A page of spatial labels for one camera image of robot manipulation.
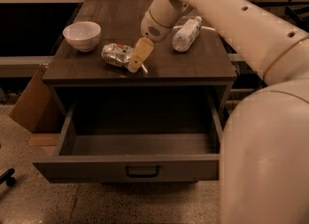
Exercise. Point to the brown cardboard piece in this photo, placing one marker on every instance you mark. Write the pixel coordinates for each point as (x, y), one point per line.
(36, 109)

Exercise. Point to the crushed 7up can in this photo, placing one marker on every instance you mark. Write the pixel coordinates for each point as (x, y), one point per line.
(116, 54)

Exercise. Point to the white ceramic bowl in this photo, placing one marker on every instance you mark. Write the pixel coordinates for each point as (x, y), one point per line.
(83, 36)

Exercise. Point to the black drawer handle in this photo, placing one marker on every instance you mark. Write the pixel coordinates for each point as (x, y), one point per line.
(142, 172)

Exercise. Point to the dark wooden drawer cabinet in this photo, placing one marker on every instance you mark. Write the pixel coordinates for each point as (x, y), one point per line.
(132, 85)

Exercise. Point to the clear plastic water bottle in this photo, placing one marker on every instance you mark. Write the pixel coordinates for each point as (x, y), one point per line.
(186, 36)

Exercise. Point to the open top drawer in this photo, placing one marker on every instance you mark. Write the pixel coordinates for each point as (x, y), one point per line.
(179, 132)

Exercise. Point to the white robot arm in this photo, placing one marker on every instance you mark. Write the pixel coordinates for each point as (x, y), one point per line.
(264, 152)

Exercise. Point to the black office chair base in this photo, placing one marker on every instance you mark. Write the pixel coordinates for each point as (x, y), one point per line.
(8, 177)

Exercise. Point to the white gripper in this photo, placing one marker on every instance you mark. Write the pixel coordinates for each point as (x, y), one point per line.
(152, 28)

